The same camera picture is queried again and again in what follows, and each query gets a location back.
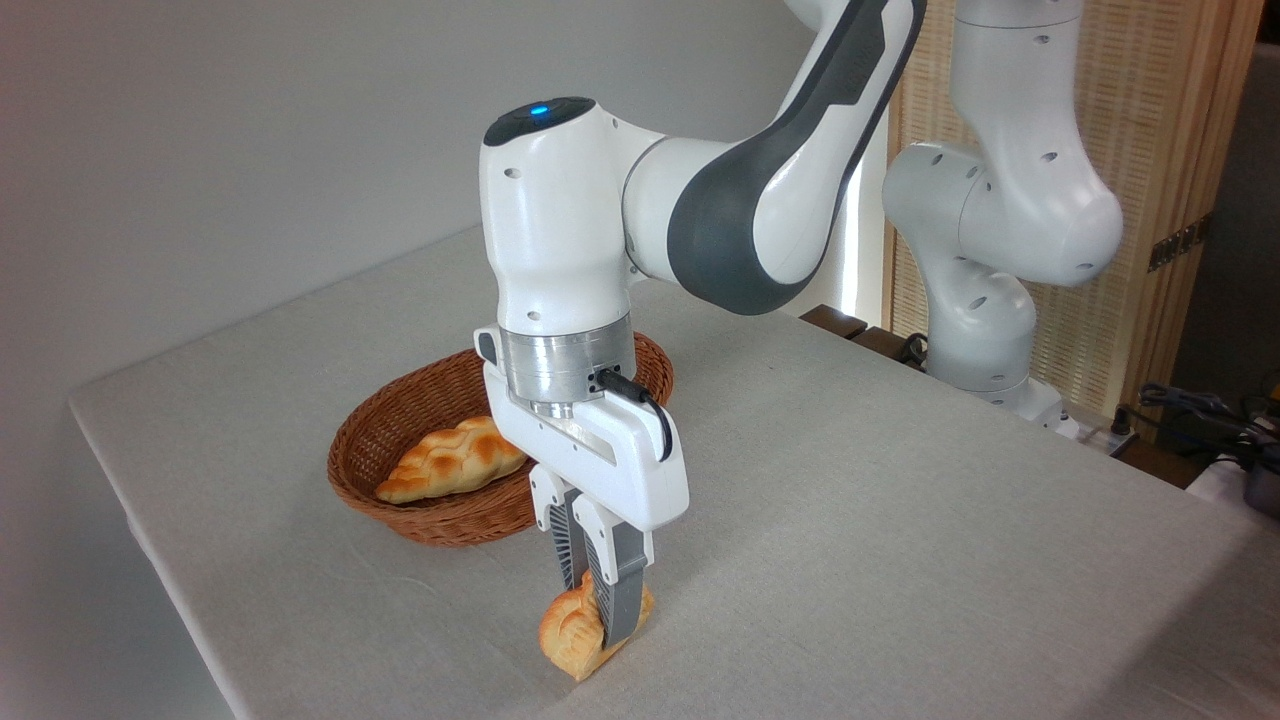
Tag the braided golden bread loaf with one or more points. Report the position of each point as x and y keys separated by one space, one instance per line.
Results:
x=450 y=465

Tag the wooden rattan folding screen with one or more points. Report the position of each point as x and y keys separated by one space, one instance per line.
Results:
x=1160 y=100

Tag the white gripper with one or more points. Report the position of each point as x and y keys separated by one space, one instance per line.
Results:
x=630 y=470

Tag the brown wicker basket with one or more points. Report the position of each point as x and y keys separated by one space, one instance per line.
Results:
x=430 y=400

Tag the round golden bread bun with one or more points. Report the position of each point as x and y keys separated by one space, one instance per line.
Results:
x=572 y=635

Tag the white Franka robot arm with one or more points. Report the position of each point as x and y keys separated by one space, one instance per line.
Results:
x=560 y=230

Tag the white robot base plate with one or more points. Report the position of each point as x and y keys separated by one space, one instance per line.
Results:
x=1085 y=428

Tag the dark brown wooden block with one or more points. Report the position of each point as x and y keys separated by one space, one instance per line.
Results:
x=833 y=320
x=880 y=342

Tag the grey tablecloth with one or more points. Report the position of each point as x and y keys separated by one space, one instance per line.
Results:
x=900 y=540

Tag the dark metal screen hinge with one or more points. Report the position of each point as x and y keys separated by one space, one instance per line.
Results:
x=1180 y=242

